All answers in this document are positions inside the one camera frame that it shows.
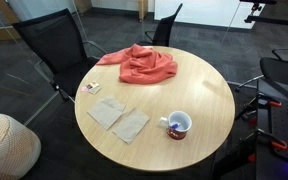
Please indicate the brown paper napkin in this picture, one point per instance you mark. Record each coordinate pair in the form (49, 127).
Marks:
(105, 111)
(130, 125)

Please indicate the black mesh office chair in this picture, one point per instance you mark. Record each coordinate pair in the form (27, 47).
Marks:
(50, 40)

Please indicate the black perforated robot base table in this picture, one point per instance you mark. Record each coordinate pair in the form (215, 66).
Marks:
(280, 126)

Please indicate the white knitted pouf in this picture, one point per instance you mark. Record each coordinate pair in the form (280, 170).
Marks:
(10, 150)

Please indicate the red white ceramic mug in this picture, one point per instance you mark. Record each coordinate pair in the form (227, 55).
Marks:
(176, 134)

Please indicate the black slim-back office chair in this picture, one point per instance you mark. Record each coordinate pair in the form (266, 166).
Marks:
(164, 30)

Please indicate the blue white marker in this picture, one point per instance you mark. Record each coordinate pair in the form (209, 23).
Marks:
(174, 126)

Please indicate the black chair with grey armrest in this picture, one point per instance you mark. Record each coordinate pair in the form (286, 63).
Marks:
(280, 70)

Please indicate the pink small paper piece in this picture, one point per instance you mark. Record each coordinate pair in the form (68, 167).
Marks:
(84, 89)

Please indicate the wooden post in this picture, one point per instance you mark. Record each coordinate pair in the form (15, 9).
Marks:
(143, 10)

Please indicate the small printed card packet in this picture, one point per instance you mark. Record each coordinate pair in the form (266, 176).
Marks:
(94, 87)

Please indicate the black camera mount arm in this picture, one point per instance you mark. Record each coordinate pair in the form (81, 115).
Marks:
(270, 20)

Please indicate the red crumpled cloth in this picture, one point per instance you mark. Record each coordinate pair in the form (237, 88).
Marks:
(144, 66)

